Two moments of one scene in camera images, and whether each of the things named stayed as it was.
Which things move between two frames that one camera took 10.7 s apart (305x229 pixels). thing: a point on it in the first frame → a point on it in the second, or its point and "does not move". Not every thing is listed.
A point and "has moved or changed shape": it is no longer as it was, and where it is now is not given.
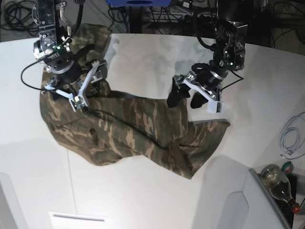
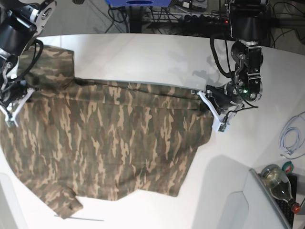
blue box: (139, 3) does not move
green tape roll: (287, 167) does not move
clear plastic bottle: (279, 185) does not move
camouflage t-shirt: (107, 126) has moved or changed shape
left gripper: (66, 70) → (12, 92)
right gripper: (208, 79) → (223, 97)
